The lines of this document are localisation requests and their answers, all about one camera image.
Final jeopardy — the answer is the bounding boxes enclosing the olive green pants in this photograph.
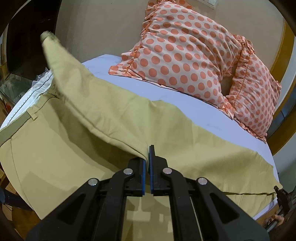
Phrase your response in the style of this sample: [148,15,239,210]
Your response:
[1,33,278,240]

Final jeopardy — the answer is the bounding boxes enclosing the polka dot pillow rear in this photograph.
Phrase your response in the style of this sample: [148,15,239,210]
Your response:
[226,35,281,142]

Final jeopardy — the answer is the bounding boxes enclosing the polka dot pillow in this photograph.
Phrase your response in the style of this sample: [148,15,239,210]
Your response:
[109,1,242,118]
[226,35,281,142]

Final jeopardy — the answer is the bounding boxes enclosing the white bed mattress sheet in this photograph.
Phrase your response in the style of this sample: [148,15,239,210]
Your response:
[1,54,279,218]

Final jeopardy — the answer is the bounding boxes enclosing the wooden framed glass door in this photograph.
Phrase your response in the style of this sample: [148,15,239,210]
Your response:
[267,21,295,155]

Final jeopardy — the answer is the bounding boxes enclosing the polka dot pillow front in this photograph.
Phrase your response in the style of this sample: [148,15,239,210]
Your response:
[109,1,242,118]

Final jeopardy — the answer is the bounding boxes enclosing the white wall switch plate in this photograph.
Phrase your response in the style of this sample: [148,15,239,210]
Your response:
[198,0,218,9]

